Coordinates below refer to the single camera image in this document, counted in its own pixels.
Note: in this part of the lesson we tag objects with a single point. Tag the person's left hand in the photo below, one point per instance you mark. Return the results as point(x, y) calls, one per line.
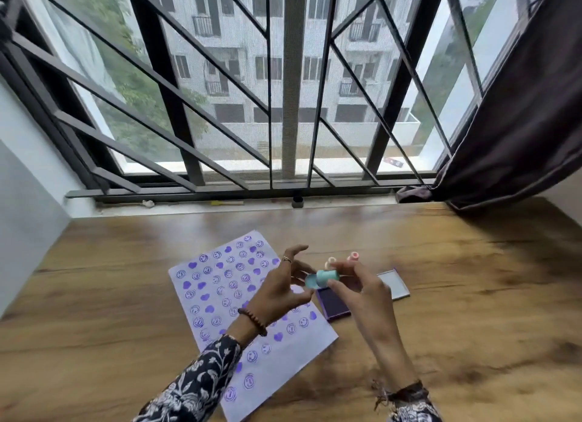
point(273, 294)

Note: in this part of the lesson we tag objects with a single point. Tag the person's right hand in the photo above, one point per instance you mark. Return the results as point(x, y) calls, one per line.
point(369, 303)

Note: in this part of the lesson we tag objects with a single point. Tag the person's right thumb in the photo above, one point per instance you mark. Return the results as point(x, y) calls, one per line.
point(341, 286)

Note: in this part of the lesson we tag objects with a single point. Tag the person's left thumb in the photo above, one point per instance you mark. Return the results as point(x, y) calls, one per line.
point(303, 301)

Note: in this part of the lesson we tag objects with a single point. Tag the teal stamp body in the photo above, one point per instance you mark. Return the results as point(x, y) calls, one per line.
point(328, 277)

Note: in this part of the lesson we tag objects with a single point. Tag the teal stamp cap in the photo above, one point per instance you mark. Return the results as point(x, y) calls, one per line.
point(311, 281)

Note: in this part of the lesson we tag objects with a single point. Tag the person's left forearm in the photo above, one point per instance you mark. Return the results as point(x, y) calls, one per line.
point(200, 381)

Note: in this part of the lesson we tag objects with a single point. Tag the person's right forearm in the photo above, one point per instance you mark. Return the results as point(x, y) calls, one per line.
point(395, 381)

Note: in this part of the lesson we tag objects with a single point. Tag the purple ink pad case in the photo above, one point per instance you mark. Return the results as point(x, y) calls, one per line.
point(334, 304)

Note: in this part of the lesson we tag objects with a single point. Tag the white paper with purple stamps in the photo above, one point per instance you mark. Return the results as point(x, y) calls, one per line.
point(268, 367)

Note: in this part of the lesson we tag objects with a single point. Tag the dark thread wristband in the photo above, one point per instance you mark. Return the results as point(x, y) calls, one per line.
point(404, 392)

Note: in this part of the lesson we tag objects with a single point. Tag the yellow stick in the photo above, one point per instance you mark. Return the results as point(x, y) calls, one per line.
point(226, 203)

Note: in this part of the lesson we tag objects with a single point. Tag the red flat packet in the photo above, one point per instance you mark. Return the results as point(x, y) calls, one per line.
point(393, 162)

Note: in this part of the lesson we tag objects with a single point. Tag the grey apartment building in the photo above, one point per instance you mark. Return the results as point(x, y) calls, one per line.
point(241, 72)

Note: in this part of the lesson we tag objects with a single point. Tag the dark curtain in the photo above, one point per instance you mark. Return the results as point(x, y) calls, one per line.
point(523, 117)

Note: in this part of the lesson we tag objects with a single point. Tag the black metal window grille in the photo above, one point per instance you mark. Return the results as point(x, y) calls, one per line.
point(150, 78)

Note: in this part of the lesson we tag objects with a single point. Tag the green tree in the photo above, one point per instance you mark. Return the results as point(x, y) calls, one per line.
point(132, 85)

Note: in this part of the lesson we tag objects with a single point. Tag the black window frame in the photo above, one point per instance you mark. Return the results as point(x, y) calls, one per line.
point(159, 62)

